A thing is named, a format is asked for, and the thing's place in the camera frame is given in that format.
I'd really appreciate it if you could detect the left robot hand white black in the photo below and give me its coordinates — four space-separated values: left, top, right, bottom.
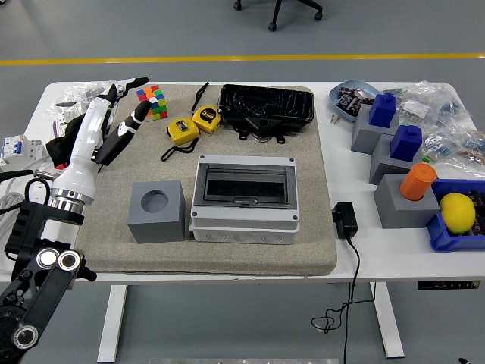
50 77 151 202

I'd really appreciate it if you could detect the smoky transparent box lid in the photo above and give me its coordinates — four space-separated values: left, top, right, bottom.
199 163 292 209

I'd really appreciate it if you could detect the grey electrical junction box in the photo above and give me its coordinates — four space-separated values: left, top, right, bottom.
189 154 300 245

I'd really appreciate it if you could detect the orange cylinder battery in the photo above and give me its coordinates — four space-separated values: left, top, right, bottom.
399 163 438 202

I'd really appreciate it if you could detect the blue block battery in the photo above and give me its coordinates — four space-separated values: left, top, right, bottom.
368 93 398 127
389 125 424 161

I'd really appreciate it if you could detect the black cloth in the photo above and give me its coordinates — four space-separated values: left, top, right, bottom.
45 113 103 170

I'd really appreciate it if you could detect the white purple packet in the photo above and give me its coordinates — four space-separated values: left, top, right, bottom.
54 102 84 137

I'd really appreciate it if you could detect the clear bag of screws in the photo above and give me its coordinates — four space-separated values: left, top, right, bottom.
45 80 126 130

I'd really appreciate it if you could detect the white circuit breaker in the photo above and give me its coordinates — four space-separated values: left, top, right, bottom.
0 134 49 168

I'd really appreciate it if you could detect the black table control panel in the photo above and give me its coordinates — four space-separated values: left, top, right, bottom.
417 280 481 291

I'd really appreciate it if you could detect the white table leg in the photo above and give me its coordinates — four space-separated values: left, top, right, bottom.
97 284 128 363
369 282 405 359

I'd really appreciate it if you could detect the colourful puzzle cube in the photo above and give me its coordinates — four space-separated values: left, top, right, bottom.
136 84 169 123

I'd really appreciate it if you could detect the yellow tape measure label window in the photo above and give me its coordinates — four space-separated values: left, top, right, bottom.
161 118 201 162

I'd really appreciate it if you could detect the grey block with round hole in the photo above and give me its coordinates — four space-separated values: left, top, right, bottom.
127 180 186 244

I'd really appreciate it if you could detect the grey-brown mat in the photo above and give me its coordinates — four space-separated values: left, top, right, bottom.
71 83 339 277

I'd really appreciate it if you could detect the blue plastic bin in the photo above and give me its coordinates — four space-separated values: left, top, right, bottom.
425 178 485 253

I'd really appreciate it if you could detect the yellow tape measure 5m print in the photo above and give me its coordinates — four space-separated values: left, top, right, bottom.
190 81 223 134

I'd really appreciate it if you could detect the yellow lemon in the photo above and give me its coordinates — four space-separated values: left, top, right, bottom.
439 192 477 234

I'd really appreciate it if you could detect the dark packets stack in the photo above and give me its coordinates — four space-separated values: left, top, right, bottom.
464 189 485 238

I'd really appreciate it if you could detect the grey block holder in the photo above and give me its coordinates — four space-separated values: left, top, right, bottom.
350 104 399 155
369 133 424 186
373 173 441 230

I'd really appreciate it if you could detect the black power adapter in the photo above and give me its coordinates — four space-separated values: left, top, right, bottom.
332 202 359 240

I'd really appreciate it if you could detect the black plastic tray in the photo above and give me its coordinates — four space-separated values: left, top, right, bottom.
217 83 316 133

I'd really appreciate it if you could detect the clear bag of small parts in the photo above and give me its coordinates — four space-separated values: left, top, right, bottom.
421 123 485 160
435 143 485 177
383 80 465 128

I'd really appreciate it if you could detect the black office chair base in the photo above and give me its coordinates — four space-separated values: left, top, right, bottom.
233 0 324 32

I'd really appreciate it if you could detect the blue-grey bowl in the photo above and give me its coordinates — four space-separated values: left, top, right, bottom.
328 78 383 123

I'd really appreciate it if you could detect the white power strip cable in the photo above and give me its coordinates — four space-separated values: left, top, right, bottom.
0 191 24 274

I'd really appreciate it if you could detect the black adapter cord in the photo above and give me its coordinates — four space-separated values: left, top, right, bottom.
311 237 378 364

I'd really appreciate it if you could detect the black plastic bracket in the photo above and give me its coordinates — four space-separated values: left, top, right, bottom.
237 115 287 146

